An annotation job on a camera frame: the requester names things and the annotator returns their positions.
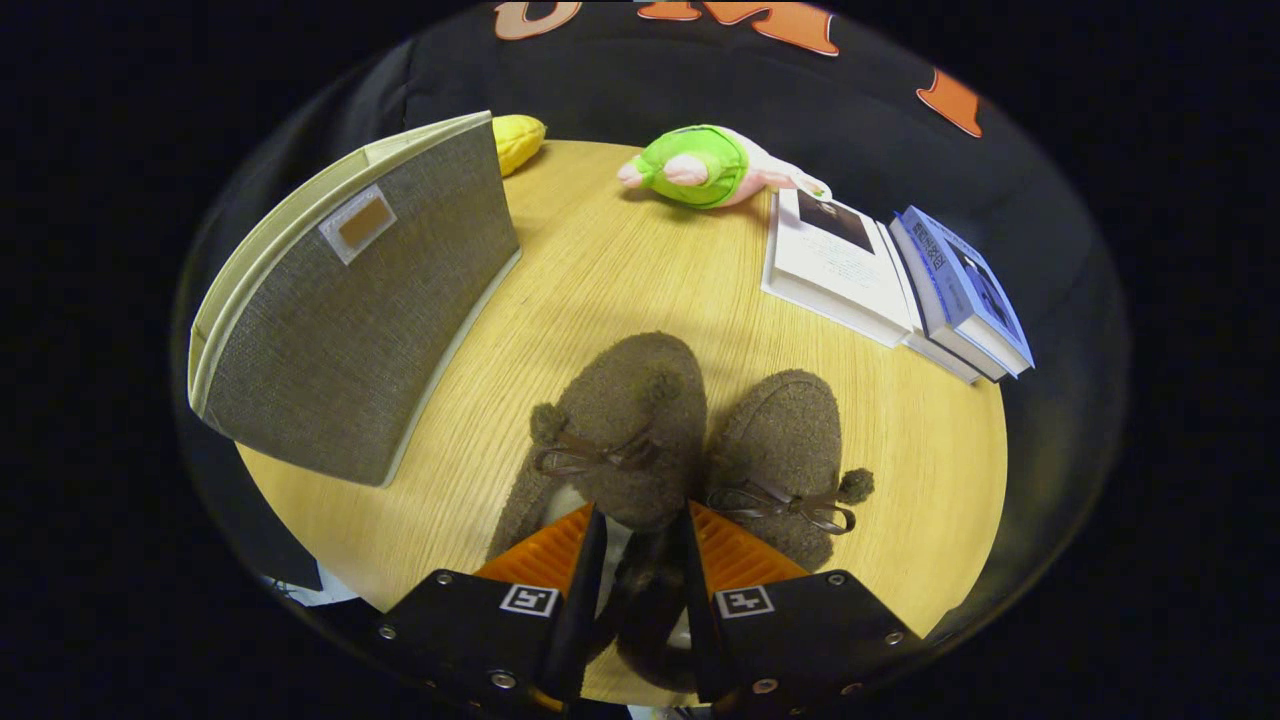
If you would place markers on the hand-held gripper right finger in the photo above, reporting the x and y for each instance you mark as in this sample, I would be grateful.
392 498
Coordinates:
700 620

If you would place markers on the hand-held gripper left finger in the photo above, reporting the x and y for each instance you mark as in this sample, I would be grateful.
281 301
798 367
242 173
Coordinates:
585 600

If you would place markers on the brown fuzzy shoe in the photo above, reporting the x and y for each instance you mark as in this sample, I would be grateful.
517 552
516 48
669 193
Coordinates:
620 400
785 430

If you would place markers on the grey fabric storage box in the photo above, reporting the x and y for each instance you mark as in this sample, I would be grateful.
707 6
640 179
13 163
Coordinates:
360 340

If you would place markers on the white book with dark photo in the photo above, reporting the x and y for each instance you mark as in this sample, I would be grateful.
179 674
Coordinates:
840 275

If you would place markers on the blue book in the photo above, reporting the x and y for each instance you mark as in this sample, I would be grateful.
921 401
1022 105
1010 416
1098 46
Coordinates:
965 285

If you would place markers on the green and pink plush toy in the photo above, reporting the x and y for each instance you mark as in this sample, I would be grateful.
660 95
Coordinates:
700 165

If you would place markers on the yellow ribbed toy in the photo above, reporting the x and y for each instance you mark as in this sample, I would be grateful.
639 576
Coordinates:
517 140

